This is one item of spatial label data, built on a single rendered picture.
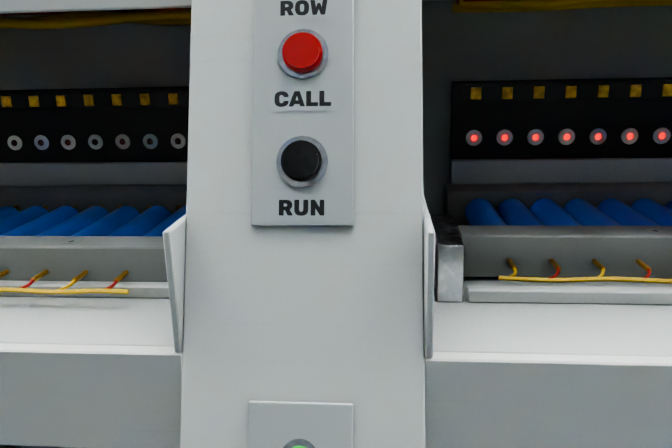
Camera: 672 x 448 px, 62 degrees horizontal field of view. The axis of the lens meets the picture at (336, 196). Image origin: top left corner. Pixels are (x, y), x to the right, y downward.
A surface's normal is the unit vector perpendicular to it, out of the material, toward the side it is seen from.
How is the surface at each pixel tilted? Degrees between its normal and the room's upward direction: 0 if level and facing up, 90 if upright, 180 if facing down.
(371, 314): 90
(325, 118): 90
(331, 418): 90
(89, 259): 109
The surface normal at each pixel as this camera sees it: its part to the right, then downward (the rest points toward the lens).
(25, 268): -0.08, 0.25
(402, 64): -0.08, -0.08
